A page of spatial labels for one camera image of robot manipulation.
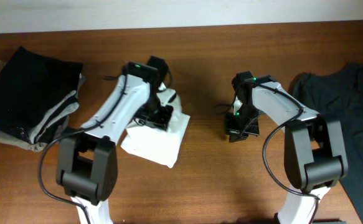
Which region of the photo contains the white t-shirt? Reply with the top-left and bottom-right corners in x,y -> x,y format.
121,94 -> 190,168

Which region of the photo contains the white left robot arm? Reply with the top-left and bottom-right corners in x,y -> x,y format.
56,56 -> 174,223

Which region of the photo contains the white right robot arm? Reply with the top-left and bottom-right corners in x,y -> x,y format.
225,72 -> 348,223

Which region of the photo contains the grey striped folded garment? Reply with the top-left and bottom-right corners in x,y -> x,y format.
28,90 -> 79,144

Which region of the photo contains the dark navy garment pile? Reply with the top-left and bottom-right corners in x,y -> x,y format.
288,63 -> 363,223

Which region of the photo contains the black folded garment stack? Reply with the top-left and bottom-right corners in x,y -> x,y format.
0,47 -> 82,142

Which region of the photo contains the grey folded cloth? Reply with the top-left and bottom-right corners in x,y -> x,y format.
0,60 -> 48,153

